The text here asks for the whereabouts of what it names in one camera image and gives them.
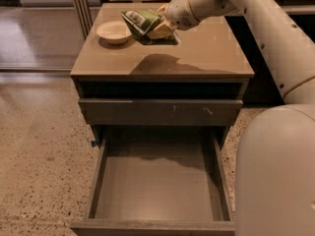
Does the closed grey top drawer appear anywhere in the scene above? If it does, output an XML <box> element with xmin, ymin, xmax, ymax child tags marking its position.
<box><xmin>79</xmin><ymin>98</ymin><xmax>243</xmax><ymax>126</ymax></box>

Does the open grey middle drawer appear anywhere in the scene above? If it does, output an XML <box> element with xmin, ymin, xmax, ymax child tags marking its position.
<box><xmin>70</xmin><ymin>137</ymin><xmax>235</xmax><ymax>236</ymax></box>

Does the brown drawer cabinet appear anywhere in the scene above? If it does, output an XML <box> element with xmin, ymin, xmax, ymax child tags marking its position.
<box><xmin>71</xmin><ymin>18</ymin><xmax>254</xmax><ymax>141</ymax></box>

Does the white ceramic bowl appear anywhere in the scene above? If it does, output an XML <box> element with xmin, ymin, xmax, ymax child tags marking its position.
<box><xmin>96</xmin><ymin>21</ymin><xmax>131</xmax><ymax>45</ymax></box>

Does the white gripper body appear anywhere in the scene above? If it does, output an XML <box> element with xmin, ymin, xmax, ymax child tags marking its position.
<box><xmin>166</xmin><ymin>0</ymin><xmax>200</xmax><ymax>30</ymax></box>

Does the green jalapeno chip bag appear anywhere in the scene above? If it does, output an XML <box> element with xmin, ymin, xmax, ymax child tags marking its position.
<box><xmin>121</xmin><ymin>9</ymin><xmax>178</xmax><ymax>45</ymax></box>

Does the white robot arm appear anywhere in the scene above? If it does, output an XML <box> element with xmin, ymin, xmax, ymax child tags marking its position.
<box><xmin>154</xmin><ymin>0</ymin><xmax>315</xmax><ymax>236</ymax></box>

